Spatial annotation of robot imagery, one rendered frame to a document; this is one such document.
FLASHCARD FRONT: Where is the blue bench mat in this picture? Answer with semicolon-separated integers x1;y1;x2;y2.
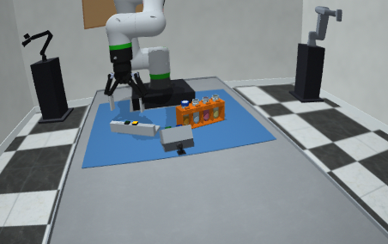
82;89;276;168

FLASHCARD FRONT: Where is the orange tube rack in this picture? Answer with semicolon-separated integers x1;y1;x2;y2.
176;98;225;129

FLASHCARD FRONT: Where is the blue and white screw cap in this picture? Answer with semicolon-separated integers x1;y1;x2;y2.
181;101;189;107

